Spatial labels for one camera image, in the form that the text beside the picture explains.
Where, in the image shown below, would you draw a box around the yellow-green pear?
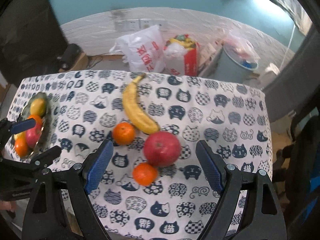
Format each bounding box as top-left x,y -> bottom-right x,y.
30,98 -> 47,116

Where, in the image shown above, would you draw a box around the white wall sockets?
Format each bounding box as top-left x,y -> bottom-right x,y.
114,18 -> 167,32

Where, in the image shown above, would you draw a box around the red white bag with items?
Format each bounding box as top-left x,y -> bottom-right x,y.
163,34 -> 200,76

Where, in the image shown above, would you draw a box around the black cylindrical speaker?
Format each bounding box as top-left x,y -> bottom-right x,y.
58,43 -> 82,70

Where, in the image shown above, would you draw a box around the large red apple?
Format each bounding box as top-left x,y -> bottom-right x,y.
143,131 -> 181,167

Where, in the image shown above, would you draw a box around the white plastic bag red text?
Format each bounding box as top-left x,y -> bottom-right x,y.
109,25 -> 165,73

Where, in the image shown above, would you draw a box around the large orange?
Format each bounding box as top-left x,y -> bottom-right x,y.
15,137 -> 29,158

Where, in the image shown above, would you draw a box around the small mandarin at left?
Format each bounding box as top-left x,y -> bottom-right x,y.
112,122 -> 136,145

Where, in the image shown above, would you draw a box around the cat pattern tablecloth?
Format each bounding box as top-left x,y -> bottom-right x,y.
7,70 -> 272,239

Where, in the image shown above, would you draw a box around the small mandarin orange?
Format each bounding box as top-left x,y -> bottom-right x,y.
132,163 -> 158,186

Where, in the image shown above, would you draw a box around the white kettle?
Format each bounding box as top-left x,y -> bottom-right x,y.
263,63 -> 280,76

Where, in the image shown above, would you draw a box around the clear plastic bag on bin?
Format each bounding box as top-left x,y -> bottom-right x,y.
223,30 -> 260,64

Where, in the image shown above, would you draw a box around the teal round bin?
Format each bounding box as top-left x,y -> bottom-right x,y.
198,46 -> 259,83

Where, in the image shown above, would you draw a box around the silver fruit plate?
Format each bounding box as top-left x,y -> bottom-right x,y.
13,92 -> 52,159

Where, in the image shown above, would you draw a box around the yellow banana at back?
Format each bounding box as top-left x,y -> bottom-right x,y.
122,73 -> 160,135

